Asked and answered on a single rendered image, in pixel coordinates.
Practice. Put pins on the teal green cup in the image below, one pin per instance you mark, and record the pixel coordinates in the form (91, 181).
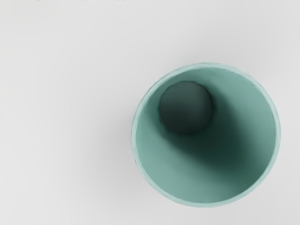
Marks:
(243, 164)

